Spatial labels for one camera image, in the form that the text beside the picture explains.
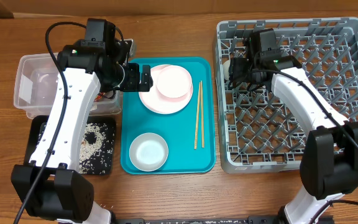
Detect cream ceramic cup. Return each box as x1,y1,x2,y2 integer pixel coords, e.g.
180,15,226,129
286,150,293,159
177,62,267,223
223,60,231,80

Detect small pink bowl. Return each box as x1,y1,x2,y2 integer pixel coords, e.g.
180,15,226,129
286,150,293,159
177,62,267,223
157,65,192,98

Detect large white plate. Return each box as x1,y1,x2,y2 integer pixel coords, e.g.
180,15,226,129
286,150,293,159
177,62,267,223
139,64,193,114

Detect grey bowl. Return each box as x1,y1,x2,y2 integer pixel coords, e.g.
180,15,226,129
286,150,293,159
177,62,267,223
129,133,169,172

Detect rice and food scraps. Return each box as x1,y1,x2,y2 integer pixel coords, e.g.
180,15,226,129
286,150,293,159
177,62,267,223
28,118,116,175

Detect red foil snack wrapper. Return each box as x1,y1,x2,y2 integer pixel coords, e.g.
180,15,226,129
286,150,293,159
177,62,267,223
94,93,107,102

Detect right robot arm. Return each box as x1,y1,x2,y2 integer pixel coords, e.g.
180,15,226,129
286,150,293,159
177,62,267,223
223,29,358,223

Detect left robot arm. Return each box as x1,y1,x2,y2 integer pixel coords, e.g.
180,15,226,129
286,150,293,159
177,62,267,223
11,18,153,223

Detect grey dishwasher rack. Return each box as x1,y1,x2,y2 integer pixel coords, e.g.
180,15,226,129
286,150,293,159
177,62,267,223
214,17,358,174

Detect teal serving tray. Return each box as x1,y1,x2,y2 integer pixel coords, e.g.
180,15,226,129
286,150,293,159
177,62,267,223
121,57,216,175

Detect black plastic tray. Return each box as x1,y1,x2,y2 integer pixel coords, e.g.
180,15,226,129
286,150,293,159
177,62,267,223
24,115,116,175

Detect clear plastic storage bin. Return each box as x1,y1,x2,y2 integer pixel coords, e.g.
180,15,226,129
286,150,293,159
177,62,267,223
14,54,122,119

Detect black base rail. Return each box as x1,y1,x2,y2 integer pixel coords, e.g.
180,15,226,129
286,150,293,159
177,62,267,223
113,215,335,224

